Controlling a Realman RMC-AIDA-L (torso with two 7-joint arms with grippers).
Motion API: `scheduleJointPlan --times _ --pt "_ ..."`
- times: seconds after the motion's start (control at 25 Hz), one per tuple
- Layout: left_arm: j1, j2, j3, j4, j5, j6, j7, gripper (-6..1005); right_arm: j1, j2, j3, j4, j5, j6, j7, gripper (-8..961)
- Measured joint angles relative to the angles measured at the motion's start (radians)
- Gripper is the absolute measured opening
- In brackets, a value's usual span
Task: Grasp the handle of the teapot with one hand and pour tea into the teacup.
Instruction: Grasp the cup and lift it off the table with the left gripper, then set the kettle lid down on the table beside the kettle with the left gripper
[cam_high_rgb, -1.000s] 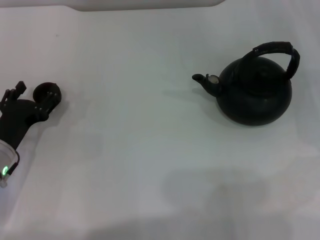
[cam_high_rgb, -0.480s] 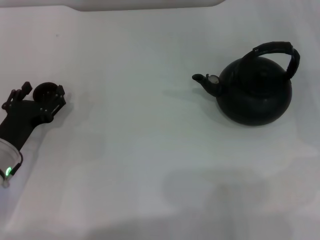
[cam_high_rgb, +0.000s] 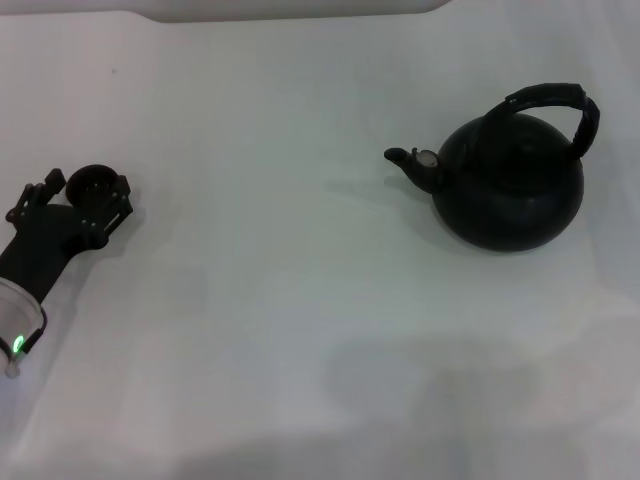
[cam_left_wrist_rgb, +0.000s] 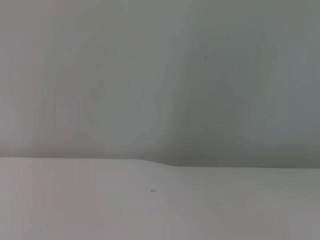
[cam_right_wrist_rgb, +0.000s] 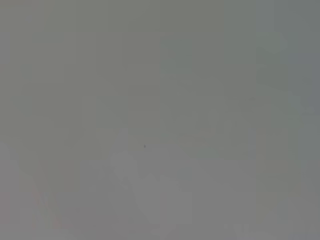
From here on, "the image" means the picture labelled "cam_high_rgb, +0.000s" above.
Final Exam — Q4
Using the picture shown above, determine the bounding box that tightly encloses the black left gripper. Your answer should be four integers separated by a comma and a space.
0, 168, 137, 307

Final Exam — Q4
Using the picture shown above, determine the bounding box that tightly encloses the small dark brown teacup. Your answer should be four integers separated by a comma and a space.
66, 163, 122, 208

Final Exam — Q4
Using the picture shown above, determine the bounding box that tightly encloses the black round teapot with handle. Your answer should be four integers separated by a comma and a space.
383, 82, 603, 251

